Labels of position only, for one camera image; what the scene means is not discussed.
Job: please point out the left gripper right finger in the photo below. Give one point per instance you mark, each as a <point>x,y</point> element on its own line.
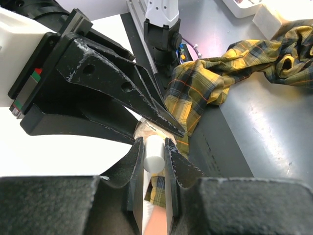
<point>180,176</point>

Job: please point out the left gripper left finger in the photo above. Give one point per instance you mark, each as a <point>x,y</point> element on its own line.
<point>122,193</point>

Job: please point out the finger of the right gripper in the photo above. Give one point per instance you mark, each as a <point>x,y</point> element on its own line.
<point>116,122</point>
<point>90,67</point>

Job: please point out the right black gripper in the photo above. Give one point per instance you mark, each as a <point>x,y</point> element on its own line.
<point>41,97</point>

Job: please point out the mannequin hand with painted nails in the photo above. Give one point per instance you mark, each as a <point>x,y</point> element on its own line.
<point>157,223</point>

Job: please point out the right control board yellow connector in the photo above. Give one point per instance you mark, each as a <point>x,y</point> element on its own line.
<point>183,53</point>

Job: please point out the yellow black plaid shirt sleeve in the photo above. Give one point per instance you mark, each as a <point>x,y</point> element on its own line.
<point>287,60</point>

